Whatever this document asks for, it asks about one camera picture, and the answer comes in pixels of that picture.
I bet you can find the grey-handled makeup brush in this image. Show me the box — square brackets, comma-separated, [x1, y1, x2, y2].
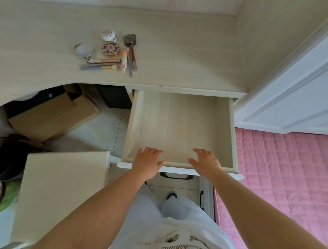
[80, 63, 119, 68]

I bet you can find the brown cardboard box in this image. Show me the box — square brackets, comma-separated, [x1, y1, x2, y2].
[7, 85, 101, 143]

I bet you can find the person's white sock foot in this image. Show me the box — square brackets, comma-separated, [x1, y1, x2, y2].
[160, 198, 190, 220]

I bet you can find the pink quilted bedspread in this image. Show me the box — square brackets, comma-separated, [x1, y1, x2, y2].
[215, 127, 328, 249]

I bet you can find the small round silver mirror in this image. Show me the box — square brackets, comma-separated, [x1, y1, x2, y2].
[74, 43, 97, 60]

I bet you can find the white panelled door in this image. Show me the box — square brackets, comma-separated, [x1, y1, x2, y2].
[234, 23, 328, 135]

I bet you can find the white round cosmetic jar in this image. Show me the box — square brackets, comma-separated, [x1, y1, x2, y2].
[101, 29, 117, 42]

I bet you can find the person's left hand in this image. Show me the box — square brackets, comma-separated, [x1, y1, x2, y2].
[131, 147, 167, 181]

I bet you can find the white drawer cabinet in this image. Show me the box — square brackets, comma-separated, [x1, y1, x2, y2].
[143, 171, 216, 221]

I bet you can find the person's white printed shirt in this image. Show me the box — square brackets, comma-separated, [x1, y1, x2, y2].
[109, 187, 235, 249]

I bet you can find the floral round compact case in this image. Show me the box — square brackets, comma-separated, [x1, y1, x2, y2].
[102, 41, 120, 55]

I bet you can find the green packet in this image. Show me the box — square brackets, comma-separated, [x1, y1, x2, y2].
[0, 179, 22, 212]

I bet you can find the black bag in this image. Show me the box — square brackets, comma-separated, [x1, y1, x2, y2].
[0, 135, 39, 181]

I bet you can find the light wooden drawer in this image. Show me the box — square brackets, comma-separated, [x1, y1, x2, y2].
[117, 89, 243, 180]

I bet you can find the person's left forearm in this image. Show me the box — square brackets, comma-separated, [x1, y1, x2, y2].
[32, 171, 157, 249]

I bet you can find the grey and wood makeup brush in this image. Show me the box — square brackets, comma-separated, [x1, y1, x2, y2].
[80, 65, 119, 71]

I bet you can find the black box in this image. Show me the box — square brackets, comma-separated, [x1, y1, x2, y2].
[95, 85, 133, 109]

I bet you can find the beige cushioned stool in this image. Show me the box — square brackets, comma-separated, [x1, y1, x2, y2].
[11, 151, 111, 244]

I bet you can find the person's right forearm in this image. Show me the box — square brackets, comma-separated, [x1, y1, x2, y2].
[204, 170, 327, 249]

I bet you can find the person's right hand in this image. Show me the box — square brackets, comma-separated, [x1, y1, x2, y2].
[188, 148, 223, 180]

